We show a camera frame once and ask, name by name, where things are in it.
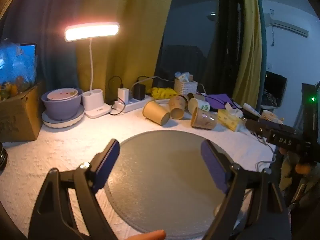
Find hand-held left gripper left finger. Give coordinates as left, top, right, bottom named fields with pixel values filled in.
left=28, top=138, right=120, bottom=240

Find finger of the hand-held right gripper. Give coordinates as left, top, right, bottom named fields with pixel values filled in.
left=245, top=119, right=270, bottom=135
left=241, top=109, right=262, bottom=121

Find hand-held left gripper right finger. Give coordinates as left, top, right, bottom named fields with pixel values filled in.
left=200, top=139, right=292, bottom=240

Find brown paper cup purple print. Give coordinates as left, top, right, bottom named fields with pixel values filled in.
left=190, top=107, right=218, bottom=130

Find white paper cup green print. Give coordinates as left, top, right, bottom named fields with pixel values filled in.
left=188, top=97, right=210, bottom=115

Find brown paper cup pale print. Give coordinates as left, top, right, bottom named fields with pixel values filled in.
left=168, top=96, right=187, bottom=120

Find plain brown paper cup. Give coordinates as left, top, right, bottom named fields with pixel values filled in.
left=142, top=100, right=171, bottom=126

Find person's right hand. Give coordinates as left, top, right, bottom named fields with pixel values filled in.
left=279, top=147, right=313, bottom=188

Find person's left hand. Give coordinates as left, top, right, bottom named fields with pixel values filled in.
left=124, top=229, right=167, bottom=240

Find white tube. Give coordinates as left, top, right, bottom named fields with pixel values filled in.
left=242, top=103, right=261, bottom=117

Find yellow tissue packet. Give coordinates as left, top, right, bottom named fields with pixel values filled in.
left=217, top=103, right=247, bottom=132

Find purple cloth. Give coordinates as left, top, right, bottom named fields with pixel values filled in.
left=204, top=94, right=237, bottom=111

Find dark monitor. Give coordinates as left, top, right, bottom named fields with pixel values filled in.
left=261, top=70, right=288, bottom=108

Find round grey mat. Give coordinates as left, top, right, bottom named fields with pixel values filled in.
left=104, top=130, right=250, bottom=240

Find white plate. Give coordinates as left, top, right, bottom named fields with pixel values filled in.
left=42, top=104, right=85, bottom=130

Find white textured tablecloth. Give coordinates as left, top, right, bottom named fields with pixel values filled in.
left=0, top=99, right=275, bottom=240

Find white power strip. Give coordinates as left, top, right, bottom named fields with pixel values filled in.
left=111, top=94, right=153, bottom=113

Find white charger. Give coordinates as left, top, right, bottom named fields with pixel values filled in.
left=117, top=87, right=131, bottom=104

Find white woven basket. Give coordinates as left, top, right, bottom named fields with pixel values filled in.
left=174, top=78, right=199, bottom=96

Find purple bowl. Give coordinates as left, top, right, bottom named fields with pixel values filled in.
left=41, top=88, right=83, bottom=120

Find yellow curtain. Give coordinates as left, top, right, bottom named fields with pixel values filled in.
left=232, top=0, right=263, bottom=108
left=75, top=0, right=177, bottom=98

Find small packets in basket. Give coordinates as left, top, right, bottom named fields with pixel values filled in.
left=175, top=71, right=194, bottom=83

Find black charger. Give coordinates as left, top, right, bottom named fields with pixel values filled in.
left=133, top=83, right=146, bottom=101

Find pink dish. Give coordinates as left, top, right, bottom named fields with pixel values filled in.
left=47, top=88, right=79, bottom=102

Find yellow cloth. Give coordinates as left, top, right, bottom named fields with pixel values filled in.
left=151, top=87, right=178, bottom=99

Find white air conditioner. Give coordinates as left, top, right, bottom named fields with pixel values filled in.
left=262, top=12, right=309, bottom=39

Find cardboard box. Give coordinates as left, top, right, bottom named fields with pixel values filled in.
left=0, top=80, right=46, bottom=142

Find black round object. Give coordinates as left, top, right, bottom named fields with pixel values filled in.
left=0, top=141, right=8, bottom=172

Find bag of fruit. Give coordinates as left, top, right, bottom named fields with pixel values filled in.
left=0, top=76, right=34, bottom=102

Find white desk lamp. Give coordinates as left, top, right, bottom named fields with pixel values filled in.
left=64, top=22, right=120, bottom=119

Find dark grey curtain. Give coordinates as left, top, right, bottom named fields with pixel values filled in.
left=0, top=0, right=87, bottom=98

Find black cable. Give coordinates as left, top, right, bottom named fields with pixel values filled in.
left=108, top=76, right=125, bottom=116

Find white charger cable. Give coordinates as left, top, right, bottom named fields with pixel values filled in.
left=136, top=76, right=171, bottom=83

